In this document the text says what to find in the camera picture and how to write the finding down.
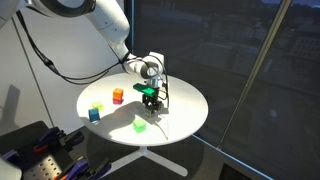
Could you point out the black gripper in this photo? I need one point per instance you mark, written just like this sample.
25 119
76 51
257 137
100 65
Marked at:
152 99

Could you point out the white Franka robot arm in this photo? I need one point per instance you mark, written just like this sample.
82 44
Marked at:
106 20

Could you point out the green block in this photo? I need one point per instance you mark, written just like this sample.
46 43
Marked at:
139 126

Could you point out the pink block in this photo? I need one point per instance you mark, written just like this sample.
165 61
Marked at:
117 101

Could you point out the orange block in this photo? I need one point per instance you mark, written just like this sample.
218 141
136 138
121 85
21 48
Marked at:
118 93

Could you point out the yellow-green block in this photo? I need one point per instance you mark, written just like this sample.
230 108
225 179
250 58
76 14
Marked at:
98 106

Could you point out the blue block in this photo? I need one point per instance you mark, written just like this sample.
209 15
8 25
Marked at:
94 115

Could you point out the purple black spring clamp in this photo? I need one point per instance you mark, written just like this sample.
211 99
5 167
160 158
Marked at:
53 135
9 154
78 166

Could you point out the grey window mullion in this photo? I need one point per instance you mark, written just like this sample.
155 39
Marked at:
256 66

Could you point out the black perforated mounting board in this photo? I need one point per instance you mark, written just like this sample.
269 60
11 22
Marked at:
46 170

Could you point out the window corner post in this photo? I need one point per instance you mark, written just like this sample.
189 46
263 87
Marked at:
131 13

